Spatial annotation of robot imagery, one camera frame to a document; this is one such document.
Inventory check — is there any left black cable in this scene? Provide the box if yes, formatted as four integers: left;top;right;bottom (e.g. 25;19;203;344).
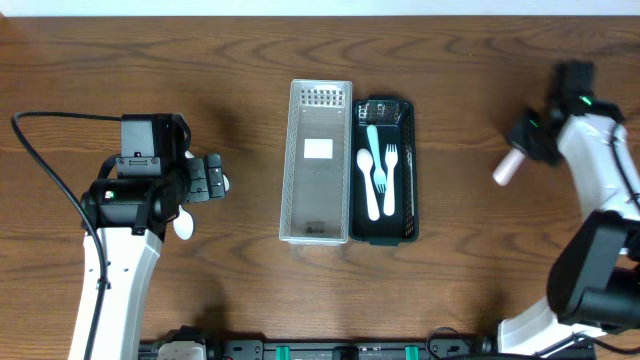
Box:
10;110;123;360

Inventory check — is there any white plastic spoon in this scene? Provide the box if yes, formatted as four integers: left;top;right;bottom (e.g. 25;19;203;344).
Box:
356;148;380;221
172;206;195;241
184;149;232;193

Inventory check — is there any white plastic fork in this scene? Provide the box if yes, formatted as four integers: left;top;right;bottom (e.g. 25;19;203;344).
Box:
493;148;526;186
383;144;398;216
366;124;387;193

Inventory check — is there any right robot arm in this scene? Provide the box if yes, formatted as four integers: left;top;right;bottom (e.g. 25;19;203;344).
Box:
493;61;639;359

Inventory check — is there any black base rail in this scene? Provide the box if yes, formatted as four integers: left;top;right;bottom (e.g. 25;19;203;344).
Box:
137;327;597;360

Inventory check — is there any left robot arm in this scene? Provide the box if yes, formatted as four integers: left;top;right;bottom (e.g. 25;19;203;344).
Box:
69;113;229;359

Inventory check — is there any white perforated plastic basket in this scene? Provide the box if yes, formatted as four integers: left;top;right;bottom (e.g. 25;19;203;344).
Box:
279;79;353;246

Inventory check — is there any black perforated plastic basket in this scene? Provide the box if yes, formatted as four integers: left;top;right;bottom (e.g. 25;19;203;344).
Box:
349;95;419;246

